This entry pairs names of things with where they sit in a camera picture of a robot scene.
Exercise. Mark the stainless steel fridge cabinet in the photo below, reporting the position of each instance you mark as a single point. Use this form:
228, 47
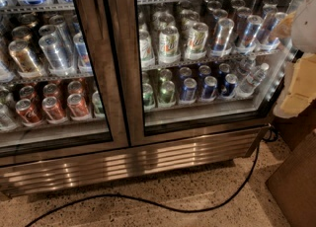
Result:
122, 159

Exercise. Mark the red cola can front right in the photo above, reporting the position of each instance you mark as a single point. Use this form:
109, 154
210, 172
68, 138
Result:
78, 107

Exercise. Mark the red cola can front left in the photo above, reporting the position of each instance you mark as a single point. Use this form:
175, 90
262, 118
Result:
29, 113

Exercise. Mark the glass fridge door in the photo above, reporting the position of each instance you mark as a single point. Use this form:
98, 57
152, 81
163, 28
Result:
138, 24
82, 26

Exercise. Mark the clear water bottle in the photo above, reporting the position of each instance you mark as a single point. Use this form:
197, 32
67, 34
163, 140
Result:
249, 84

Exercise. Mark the blue Pepsi can right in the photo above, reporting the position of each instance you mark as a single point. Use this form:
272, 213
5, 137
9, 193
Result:
229, 86

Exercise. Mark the brown cardboard box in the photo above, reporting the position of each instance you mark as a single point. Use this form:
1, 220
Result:
293, 184

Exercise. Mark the white citrus soda can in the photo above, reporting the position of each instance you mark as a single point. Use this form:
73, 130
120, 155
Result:
196, 41

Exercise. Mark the red cola can front middle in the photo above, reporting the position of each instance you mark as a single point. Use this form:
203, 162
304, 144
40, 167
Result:
54, 111

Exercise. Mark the blue Pepsi can left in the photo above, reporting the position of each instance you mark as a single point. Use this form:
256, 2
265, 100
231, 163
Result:
188, 91

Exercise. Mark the red cola can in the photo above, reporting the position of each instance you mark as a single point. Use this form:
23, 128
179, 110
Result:
78, 107
29, 113
54, 111

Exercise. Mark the gold drink can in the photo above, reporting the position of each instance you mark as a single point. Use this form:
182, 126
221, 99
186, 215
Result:
25, 57

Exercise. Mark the white green soda can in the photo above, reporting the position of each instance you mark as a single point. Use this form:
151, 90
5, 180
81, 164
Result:
168, 48

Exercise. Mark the silver blue tall can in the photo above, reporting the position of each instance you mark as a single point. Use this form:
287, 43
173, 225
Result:
221, 36

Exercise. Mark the blue pepsi can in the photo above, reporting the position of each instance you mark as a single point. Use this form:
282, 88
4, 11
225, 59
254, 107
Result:
229, 86
188, 91
208, 89

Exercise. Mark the blue Pepsi can middle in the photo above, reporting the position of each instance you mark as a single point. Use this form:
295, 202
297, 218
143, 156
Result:
208, 89

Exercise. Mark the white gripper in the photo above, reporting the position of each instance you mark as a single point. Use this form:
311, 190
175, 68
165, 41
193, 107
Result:
304, 29

